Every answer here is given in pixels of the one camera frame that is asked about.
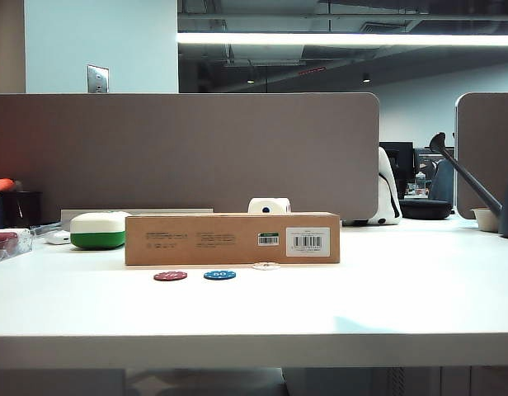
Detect brown cardboard rectangular box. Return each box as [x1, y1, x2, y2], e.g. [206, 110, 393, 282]
[125, 212, 341, 266]

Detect blue poker chip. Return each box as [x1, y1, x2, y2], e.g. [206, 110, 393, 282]
[203, 269, 238, 281]

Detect red poker chip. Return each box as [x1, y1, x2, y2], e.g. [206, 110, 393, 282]
[153, 270, 189, 282]

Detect clear box of chips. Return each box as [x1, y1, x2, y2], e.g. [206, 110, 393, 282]
[0, 229, 35, 263]

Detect white die blue dots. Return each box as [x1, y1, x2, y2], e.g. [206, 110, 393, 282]
[247, 197, 292, 216]

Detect wide brown desk divider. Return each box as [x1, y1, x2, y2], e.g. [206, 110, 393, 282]
[0, 92, 381, 224]

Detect white and black plush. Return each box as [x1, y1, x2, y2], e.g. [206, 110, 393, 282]
[342, 146, 404, 227]

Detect black computer monitor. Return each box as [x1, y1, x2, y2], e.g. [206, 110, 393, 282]
[379, 141, 416, 200]

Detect white and green container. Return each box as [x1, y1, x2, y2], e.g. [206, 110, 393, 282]
[69, 210, 132, 251]

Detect black round case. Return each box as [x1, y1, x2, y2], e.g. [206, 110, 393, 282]
[399, 199, 452, 220]

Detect long ceiling light strip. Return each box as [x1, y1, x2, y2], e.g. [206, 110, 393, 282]
[176, 31, 508, 47]

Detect blue-grey office chair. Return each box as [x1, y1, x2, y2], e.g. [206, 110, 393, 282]
[428, 158, 458, 204]

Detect small white earbud case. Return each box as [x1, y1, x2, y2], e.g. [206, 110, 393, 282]
[44, 230, 73, 246]

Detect white paper bowl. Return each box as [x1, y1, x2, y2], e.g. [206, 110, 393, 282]
[469, 207, 503, 233]

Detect black cup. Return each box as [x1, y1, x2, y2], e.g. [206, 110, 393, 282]
[0, 190, 44, 229]

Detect narrow brown desk divider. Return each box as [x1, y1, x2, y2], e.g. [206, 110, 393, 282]
[455, 92, 508, 220]

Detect metal wall switch plate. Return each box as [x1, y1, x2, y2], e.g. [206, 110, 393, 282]
[87, 64, 111, 95]

